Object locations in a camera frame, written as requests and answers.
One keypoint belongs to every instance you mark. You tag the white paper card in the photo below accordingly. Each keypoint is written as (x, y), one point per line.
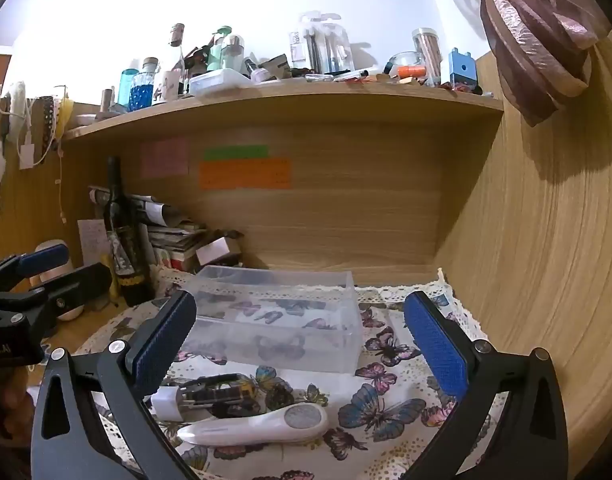
(93, 240)

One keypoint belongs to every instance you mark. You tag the pink sticky note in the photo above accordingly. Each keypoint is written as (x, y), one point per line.
(163, 157)

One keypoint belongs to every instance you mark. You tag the clear jar of sticks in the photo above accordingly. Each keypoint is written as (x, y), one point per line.
(428, 55)

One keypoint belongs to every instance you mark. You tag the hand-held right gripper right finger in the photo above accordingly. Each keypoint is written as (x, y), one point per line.
(436, 345)

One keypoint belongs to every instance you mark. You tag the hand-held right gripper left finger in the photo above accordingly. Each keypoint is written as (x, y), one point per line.
(161, 345)

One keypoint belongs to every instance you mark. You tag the blue plastic sharpener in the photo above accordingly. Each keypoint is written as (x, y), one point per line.
(461, 70)

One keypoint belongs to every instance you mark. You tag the teal plastic bottle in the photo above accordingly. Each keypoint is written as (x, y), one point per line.
(126, 87)

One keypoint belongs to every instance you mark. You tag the dark wine bottle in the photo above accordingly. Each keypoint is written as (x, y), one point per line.
(128, 240)

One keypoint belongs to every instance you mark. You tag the glass bowl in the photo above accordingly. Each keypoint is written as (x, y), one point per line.
(401, 60)

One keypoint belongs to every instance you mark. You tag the glass bottle with blue beads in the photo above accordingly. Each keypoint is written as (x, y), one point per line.
(143, 90)

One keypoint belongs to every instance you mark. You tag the green pump bottle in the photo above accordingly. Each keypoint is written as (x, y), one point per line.
(217, 52)

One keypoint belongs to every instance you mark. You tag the green sticky note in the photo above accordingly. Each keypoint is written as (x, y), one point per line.
(236, 152)

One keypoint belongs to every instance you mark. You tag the butterfly print tablecloth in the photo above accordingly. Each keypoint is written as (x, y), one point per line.
(386, 410)

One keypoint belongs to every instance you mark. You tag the orange sticky note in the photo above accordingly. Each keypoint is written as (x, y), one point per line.
(246, 174)

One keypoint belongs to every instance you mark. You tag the brown fabric hat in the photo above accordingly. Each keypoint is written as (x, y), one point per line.
(536, 35)

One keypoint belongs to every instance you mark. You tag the cream round container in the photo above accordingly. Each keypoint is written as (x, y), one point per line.
(71, 314)

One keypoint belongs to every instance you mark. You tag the hanging lace ribbons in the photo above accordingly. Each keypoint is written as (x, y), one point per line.
(53, 120)

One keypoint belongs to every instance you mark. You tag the white mug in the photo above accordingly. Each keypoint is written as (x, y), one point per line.
(167, 86)

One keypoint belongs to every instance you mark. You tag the white flat storage box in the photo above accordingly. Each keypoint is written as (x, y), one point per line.
(218, 81)

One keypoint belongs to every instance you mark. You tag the clear pack of brushes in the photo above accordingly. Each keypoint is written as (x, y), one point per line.
(321, 45)

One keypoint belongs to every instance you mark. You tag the small white cardboard box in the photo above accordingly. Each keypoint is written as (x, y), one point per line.
(216, 251)

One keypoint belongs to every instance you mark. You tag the white handheld device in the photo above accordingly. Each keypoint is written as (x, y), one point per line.
(256, 427)

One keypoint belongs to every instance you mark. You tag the wooden shelf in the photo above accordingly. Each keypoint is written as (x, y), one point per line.
(286, 102)

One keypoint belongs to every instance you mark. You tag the stack of books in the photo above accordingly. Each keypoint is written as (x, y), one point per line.
(171, 240)

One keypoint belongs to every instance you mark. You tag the white charger plug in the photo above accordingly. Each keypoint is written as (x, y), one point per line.
(166, 402)

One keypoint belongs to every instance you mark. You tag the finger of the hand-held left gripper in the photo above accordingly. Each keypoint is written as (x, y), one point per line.
(46, 259)
(81, 282)

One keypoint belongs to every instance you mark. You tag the clear plastic box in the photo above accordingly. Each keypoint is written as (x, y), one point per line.
(266, 310)

